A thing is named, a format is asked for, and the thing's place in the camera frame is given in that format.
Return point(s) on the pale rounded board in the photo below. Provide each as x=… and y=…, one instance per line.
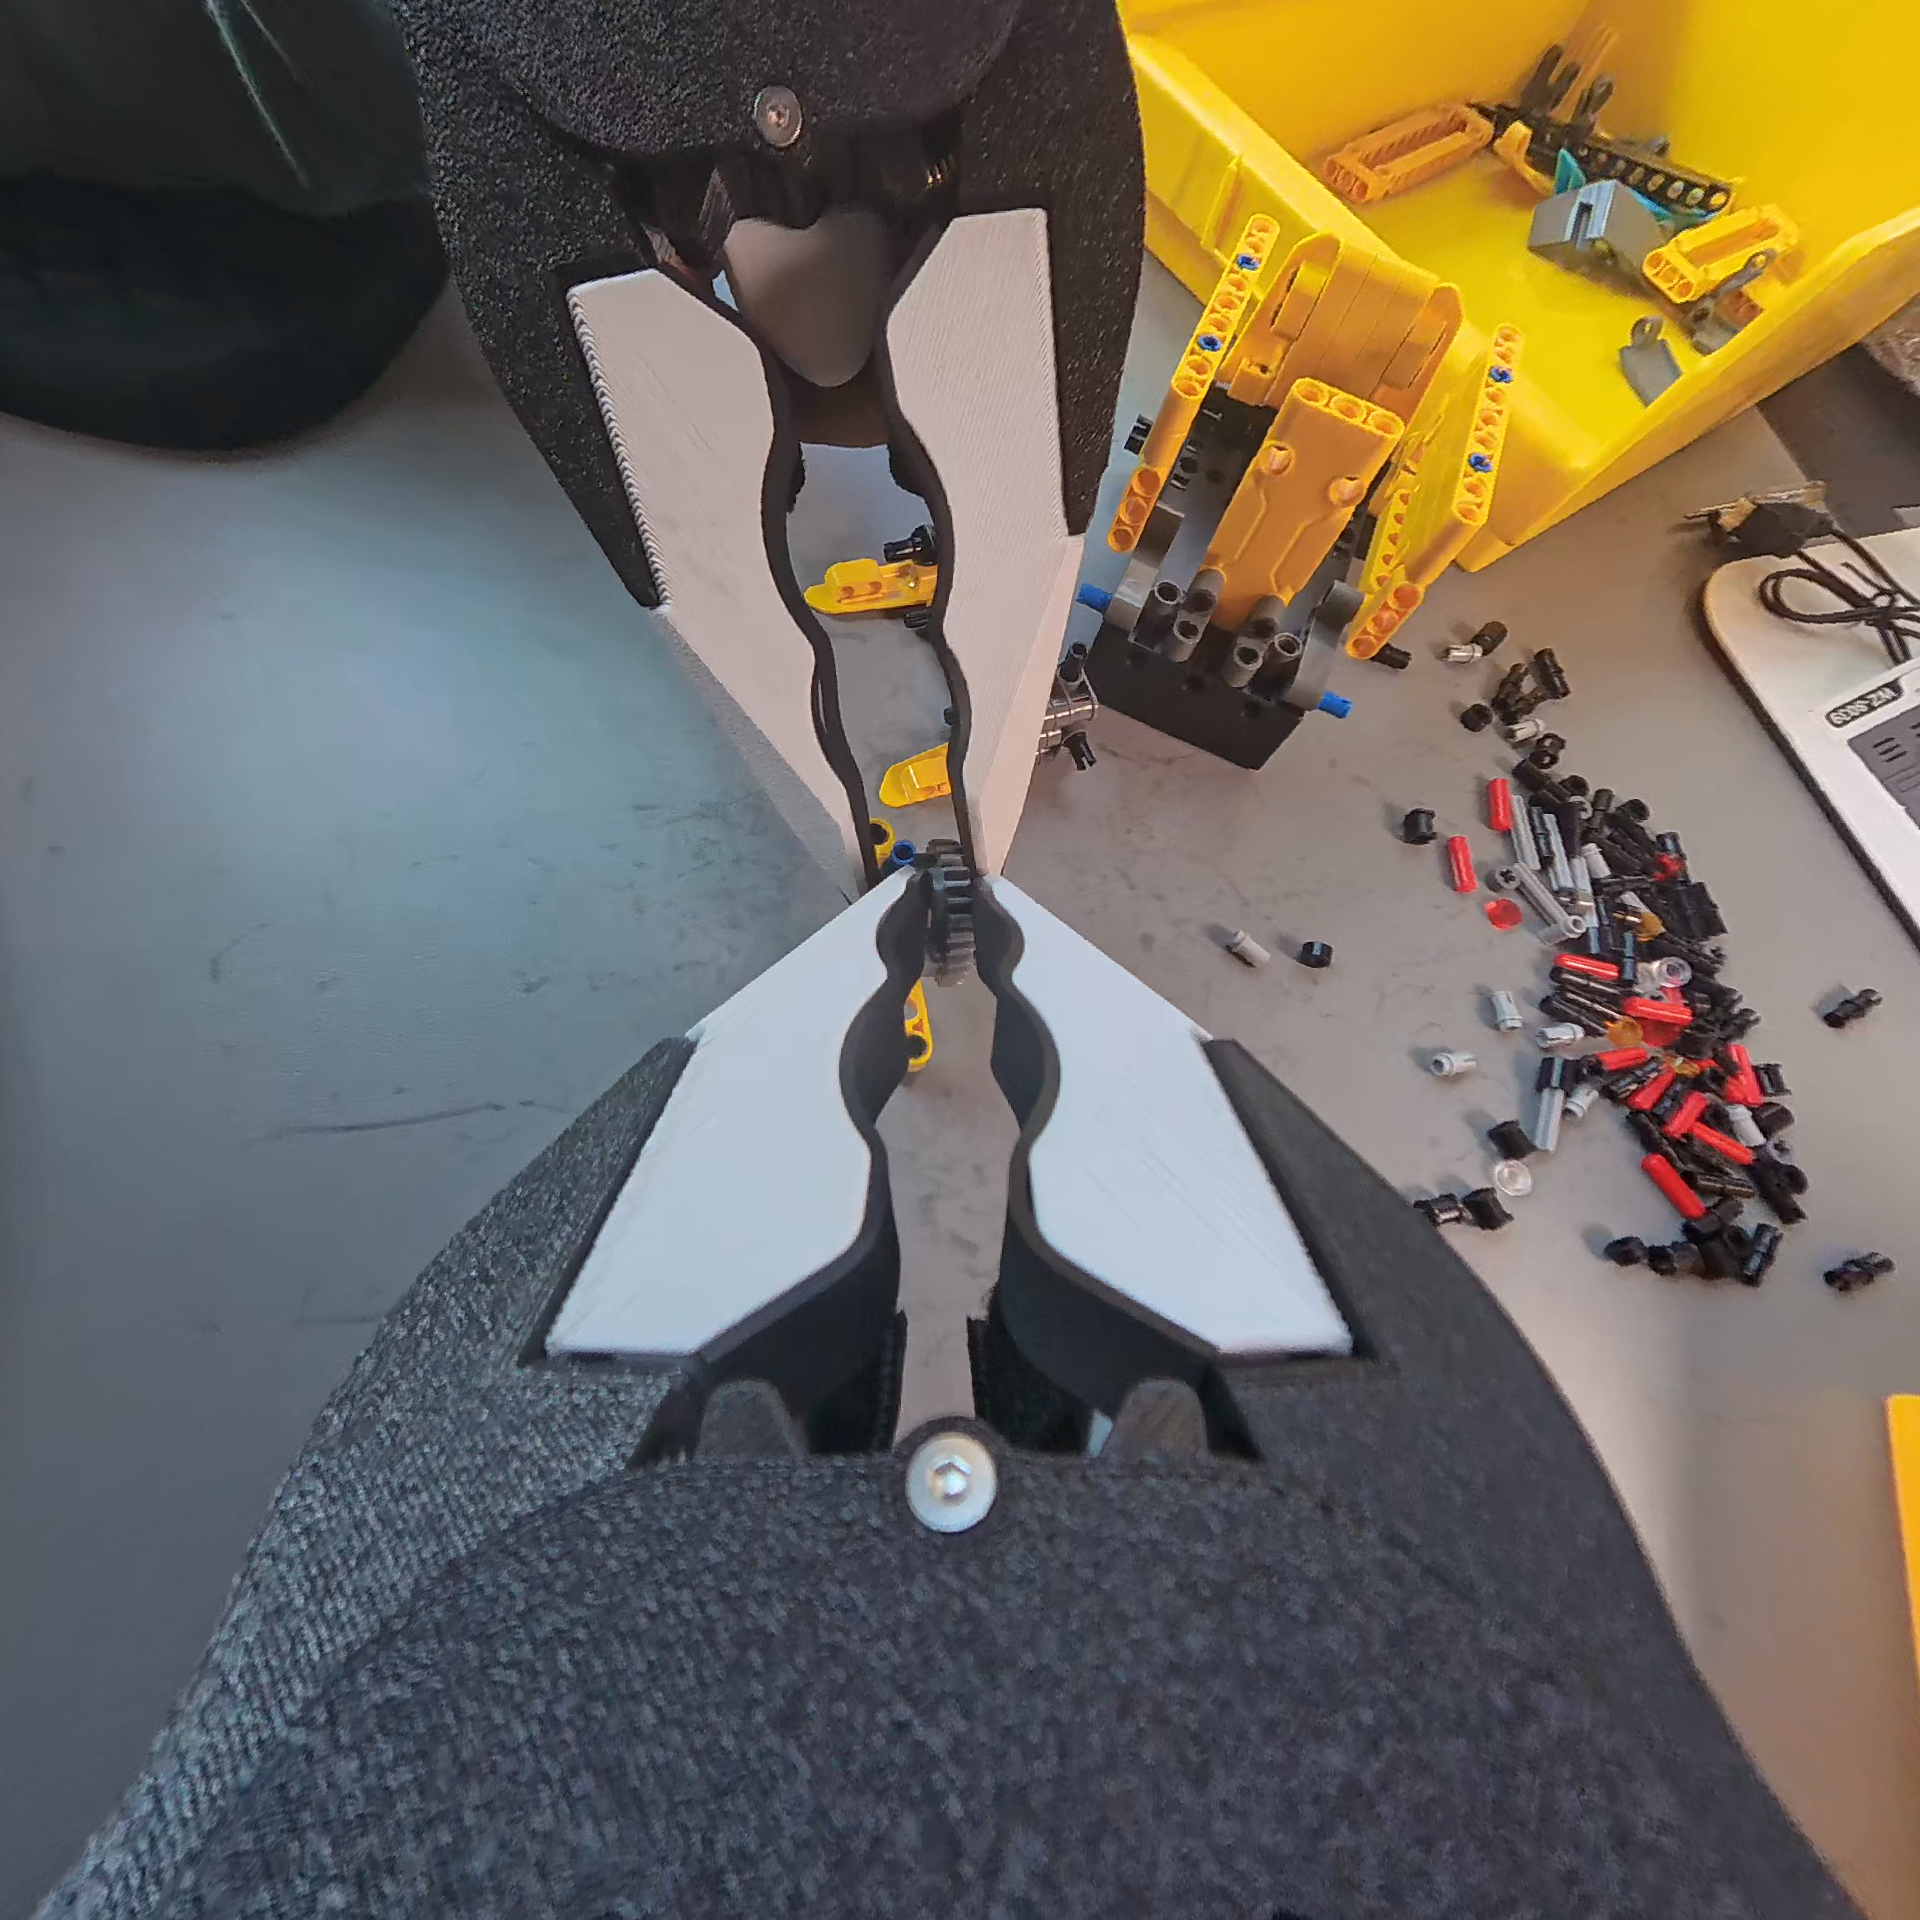
x=1747, y=629

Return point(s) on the large yellow black lego model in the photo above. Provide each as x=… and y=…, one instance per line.
x=1306, y=510

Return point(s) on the small grey lego connector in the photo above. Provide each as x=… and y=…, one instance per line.
x=1651, y=364

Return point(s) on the grey yellow lego rack assembly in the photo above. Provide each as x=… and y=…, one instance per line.
x=863, y=581

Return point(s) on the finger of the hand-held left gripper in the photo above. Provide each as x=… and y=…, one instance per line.
x=706, y=525
x=1004, y=452

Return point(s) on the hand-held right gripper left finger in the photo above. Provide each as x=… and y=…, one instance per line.
x=734, y=1185

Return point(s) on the yellow plastic storage bin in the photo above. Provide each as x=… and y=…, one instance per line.
x=1904, y=1652
x=1725, y=61

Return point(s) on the pile of small lego pins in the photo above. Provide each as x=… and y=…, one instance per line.
x=1651, y=1021

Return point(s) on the single light grey lego pin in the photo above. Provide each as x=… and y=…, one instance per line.
x=1243, y=946

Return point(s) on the lego instruction booklet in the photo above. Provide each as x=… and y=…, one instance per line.
x=1882, y=750

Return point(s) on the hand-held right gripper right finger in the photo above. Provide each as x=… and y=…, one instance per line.
x=1172, y=1185

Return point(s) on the yellow lego beam with black pins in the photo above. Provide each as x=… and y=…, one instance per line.
x=918, y=1027

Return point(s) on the long black lego beam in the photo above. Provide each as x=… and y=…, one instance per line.
x=1622, y=165

